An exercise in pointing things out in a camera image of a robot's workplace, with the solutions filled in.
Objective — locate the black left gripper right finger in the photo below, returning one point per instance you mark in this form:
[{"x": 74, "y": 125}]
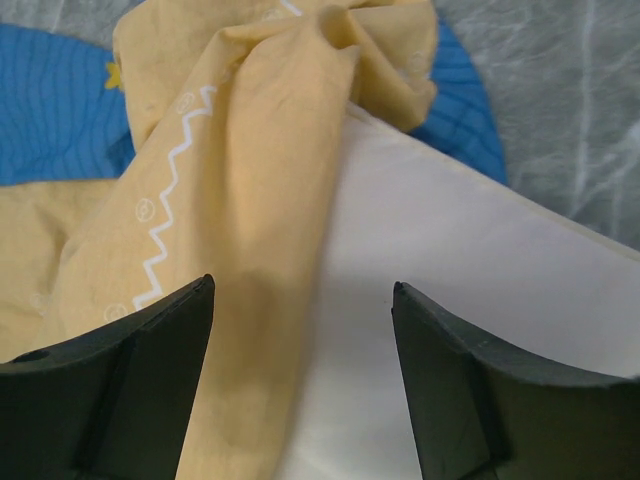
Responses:
[{"x": 483, "y": 408}]

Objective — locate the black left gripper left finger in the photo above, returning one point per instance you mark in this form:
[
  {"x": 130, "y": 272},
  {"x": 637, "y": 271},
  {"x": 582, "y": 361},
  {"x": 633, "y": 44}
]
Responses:
[{"x": 113, "y": 403}]

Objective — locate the cream pillow with bear print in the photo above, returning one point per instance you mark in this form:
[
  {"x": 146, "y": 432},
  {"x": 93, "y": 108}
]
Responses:
[{"x": 407, "y": 213}]

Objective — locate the blue and yellow pillowcase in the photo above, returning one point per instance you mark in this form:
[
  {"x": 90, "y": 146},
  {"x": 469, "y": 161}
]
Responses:
[{"x": 206, "y": 141}]

